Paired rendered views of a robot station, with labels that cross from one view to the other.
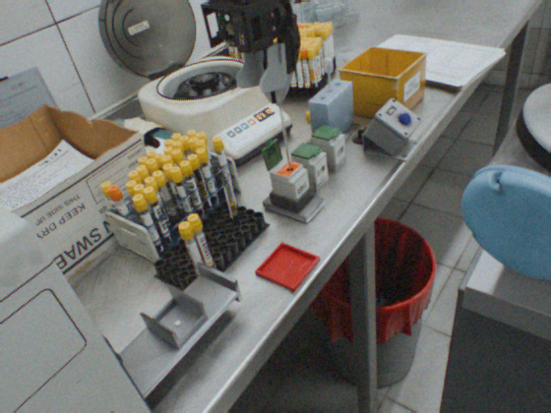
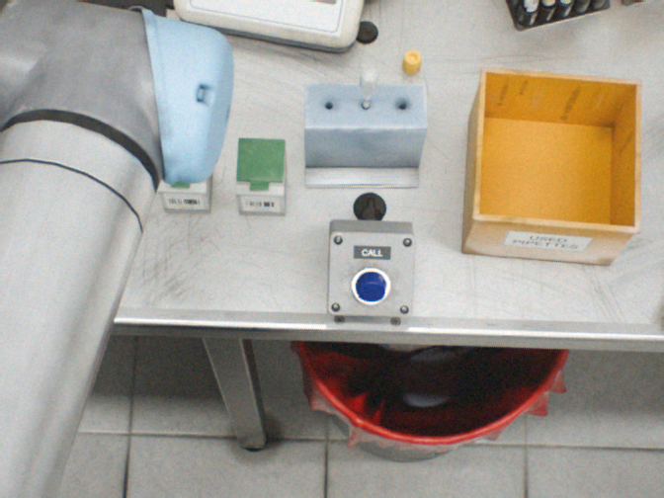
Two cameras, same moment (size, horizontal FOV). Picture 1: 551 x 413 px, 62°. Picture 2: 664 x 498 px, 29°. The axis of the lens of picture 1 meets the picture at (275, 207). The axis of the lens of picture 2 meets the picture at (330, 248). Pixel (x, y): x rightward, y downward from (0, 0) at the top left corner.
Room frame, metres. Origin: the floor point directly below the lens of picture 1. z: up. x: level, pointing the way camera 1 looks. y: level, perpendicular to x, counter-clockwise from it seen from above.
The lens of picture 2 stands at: (0.48, -0.44, 1.94)
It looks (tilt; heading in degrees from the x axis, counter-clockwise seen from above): 73 degrees down; 47
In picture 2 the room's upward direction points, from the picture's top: 3 degrees clockwise
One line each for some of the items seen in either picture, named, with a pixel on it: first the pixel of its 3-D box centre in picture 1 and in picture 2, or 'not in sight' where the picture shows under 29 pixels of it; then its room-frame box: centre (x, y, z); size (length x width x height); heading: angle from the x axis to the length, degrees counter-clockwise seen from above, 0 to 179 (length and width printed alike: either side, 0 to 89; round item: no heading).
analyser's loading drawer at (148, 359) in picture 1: (163, 334); not in sight; (0.35, 0.16, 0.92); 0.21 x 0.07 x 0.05; 138
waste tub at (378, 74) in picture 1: (383, 84); (547, 170); (0.89, -0.27, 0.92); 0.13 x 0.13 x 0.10; 44
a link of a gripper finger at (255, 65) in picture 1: (253, 76); not in sight; (0.59, 0.00, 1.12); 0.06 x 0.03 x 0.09; 136
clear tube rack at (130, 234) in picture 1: (177, 201); not in sight; (0.63, 0.16, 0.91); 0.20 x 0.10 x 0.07; 138
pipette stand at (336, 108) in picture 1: (332, 115); (363, 129); (0.79, -0.14, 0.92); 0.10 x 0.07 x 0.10; 139
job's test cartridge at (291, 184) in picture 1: (290, 184); not in sight; (0.60, -0.03, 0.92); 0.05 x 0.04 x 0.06; 46
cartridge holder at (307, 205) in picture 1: (292, 198); not in sight; (0.60, -0.03, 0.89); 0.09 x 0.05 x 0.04; 46
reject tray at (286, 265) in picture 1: (287, 265); not in sight; (0.46, 0.00, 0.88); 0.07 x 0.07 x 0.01; 48
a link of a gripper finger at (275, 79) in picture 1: (273, 79); not in sight; (0.56, -0.03, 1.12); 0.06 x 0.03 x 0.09; 136
